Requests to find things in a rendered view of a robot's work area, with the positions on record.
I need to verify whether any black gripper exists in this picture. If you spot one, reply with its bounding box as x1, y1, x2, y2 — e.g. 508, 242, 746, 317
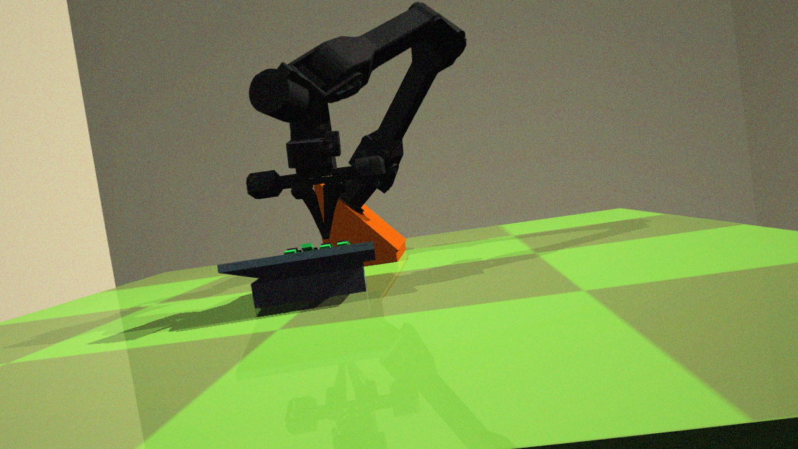
246, 123, 386, 240

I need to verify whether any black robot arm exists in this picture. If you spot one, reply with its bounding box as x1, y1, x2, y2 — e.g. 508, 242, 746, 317
249, 1, 467, 212

